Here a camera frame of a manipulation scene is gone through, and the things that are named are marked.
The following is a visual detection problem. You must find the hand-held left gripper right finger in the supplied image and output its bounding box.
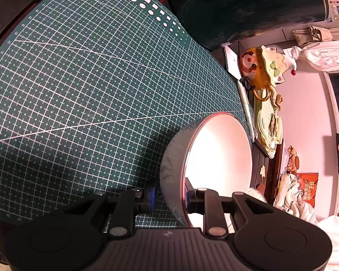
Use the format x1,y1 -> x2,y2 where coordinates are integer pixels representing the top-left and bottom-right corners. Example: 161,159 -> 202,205
185,177 -> 275,238

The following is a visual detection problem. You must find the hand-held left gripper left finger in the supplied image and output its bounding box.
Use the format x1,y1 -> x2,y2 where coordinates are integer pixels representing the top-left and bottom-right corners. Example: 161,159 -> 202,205
64,184 -> 160,238

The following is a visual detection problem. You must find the white ceramic bowl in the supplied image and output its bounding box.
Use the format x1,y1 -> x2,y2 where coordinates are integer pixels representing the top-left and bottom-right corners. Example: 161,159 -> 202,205
160,112 -> 254,229

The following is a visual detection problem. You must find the white oval sponge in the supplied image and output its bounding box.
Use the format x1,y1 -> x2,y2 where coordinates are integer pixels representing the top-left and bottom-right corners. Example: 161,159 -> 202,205
247,188 -> 268,204

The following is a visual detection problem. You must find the green lid with orange seal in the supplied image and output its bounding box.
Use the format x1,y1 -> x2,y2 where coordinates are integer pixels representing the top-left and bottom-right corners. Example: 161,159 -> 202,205
256,135 -> 283,159

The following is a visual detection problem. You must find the white crumpled cloth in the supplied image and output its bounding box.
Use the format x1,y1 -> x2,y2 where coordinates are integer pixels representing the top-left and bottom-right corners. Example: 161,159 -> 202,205
274,173 -> 318,222

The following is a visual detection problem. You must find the light green container lid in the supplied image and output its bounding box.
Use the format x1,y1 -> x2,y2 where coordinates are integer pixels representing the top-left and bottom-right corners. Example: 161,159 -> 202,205
253,89 -> 283,154

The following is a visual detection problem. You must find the white pen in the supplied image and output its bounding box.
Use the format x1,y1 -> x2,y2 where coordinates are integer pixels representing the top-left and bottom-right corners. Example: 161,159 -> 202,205
237,80 -> 257,143

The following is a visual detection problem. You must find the brown bear figurine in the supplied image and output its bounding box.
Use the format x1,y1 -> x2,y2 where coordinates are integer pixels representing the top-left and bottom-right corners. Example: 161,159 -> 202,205
287,145 -> 300,173

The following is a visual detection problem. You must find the beige cloth piece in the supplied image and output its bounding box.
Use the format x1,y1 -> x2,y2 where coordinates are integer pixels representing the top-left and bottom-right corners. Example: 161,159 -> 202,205
271,93 -> 285,111
270,113 -> 281,136

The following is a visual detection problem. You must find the orange snack bag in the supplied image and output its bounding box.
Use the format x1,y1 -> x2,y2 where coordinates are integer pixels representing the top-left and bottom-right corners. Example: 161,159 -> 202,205
295,172 -> 320,208

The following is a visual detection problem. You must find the black clip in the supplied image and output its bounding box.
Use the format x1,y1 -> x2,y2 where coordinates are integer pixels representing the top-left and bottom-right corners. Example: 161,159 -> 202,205
241,76 -> 255,91

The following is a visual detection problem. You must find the green cutting mat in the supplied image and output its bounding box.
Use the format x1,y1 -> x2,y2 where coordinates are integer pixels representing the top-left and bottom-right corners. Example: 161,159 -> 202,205
0,0 -> 256,228

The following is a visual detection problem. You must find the white card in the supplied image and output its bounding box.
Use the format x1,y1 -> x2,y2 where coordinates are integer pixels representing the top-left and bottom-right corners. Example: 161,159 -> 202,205
224,45 -> 242,81

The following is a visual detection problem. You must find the orange ceramic lidded mug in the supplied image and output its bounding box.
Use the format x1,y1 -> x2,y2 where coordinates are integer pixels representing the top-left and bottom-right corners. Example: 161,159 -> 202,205
240,45 -> 297,103

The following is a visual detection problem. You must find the white bedding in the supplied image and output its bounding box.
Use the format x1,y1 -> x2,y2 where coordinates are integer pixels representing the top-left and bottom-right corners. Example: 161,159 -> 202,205
313,215 -> 339,271

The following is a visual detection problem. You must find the white garment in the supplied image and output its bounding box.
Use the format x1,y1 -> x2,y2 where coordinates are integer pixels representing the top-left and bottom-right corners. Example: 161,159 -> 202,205
282,41 -> 339,73

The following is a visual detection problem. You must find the dark green pitcher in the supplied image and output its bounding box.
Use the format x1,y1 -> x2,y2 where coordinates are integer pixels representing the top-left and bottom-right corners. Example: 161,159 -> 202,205
168,0 -> 328,50

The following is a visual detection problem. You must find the beige folded cloth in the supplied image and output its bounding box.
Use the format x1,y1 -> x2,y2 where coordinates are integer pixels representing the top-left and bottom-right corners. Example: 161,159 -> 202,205
292,26 -> 334,46

